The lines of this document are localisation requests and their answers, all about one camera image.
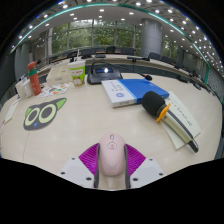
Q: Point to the green printed paper cup with straw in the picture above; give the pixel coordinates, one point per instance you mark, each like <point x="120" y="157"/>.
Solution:
<point x="78" y="75"/>

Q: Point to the ceiling lights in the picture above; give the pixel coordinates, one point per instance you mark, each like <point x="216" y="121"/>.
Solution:
<point x="102" y="10"/>

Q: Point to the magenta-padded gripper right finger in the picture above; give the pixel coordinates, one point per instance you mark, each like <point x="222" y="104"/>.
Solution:
<point x="146" y="171"/>

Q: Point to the red bottle with green band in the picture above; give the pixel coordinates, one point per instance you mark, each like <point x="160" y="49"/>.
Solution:
<point x="34" y="80"/>

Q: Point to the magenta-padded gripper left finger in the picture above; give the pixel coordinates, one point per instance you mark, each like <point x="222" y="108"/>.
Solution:
<point x="77" y="172"/>

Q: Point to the cat-shaped grey green mouse pad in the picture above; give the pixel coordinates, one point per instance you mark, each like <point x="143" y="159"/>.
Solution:
<point x="41" y="115"/>

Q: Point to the dark office chairs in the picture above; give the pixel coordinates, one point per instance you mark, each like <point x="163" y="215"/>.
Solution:
<point x="154" y="55"/>

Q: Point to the blue and white book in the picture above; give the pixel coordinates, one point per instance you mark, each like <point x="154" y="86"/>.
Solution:
<point x="140" y="90"/>

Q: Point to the pink computer mouse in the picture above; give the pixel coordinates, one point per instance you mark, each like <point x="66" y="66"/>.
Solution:
<point x="112" y="156"/>

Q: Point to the pale green notepad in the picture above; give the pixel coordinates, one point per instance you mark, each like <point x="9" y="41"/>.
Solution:
<point x="186" y="116"/>

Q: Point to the handheld microphone with black foam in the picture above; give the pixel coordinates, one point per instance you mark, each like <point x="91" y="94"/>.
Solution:
<point x="166" y="115"/>

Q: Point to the red and white leaflet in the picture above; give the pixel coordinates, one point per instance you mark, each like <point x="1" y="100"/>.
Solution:
<point x="1" y="133"/>

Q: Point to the white mug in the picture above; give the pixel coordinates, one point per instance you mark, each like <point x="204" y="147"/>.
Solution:
<point x="28" y="88"/>

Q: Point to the stack of white paper cups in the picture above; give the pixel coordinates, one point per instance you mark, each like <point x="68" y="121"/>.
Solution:
<point x="19" y="90"/>

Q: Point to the black gooseneck microphone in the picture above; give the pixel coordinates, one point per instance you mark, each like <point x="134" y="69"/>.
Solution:
<point x="148" y="77"/>

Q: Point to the beige cardboard box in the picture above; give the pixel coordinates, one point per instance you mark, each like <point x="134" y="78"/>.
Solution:
<point x="59" y="76"/>

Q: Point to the white paper leaflet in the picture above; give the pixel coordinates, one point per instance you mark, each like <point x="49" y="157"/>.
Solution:
<point x="11" y="111"/>

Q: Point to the dark conference microphone console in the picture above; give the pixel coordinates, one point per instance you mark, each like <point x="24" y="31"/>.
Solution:
<point x="105" y="75"/>

